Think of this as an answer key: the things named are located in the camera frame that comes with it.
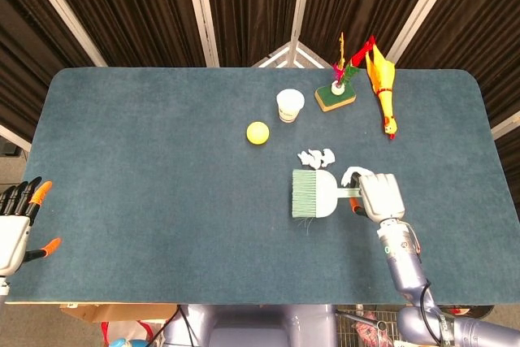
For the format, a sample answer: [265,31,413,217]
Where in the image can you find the metal wire cart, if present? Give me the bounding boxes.
[335,305,407,347]

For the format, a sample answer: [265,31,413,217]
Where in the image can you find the blue round object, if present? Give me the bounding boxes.
[107,336,148,347]

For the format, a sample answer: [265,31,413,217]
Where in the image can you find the yellow ball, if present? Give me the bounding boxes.
[245,121,271,146]

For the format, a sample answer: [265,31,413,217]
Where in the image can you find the colourful feather shuttlecock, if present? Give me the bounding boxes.
[331,31,377,96]

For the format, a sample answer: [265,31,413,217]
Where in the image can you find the green and yellow sponge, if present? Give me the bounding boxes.
[314,83,358,113]

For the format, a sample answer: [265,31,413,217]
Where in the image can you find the long white paper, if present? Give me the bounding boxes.
[340,165,375,189]

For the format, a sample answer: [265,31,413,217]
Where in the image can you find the brown cardboard box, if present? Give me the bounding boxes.
[59,302,179,324]

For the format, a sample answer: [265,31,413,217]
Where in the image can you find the black torso cable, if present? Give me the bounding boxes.
[162,304,204,347]

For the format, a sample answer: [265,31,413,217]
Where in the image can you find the yellow rubber chicken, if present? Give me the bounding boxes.
[364,44,400,141]

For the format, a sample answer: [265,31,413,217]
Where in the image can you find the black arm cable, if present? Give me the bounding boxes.
[420,280,444,344]

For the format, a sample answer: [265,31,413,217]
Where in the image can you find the light green hand brush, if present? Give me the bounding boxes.
[290,169,362,236]

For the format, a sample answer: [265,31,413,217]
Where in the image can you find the grey robot torso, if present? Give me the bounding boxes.
[162,304,338,347]

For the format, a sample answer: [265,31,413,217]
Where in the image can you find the dark brown curtain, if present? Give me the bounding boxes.
[0,0,520,185]

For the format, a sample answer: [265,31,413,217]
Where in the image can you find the red and white bag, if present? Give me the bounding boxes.
[100,319,166,347]

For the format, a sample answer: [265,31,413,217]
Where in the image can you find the blue felt table mat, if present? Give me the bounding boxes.
[6,66,511,306]

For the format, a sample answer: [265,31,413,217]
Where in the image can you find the white frame base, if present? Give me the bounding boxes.
[250,40,333,69]

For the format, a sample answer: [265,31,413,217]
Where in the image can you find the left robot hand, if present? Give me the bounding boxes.
[0,176,63,277]

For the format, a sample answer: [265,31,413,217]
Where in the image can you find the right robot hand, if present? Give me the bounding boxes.
[348,172,406,225]

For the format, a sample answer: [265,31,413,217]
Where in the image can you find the white paper cup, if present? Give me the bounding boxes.
[275,89,306,124]

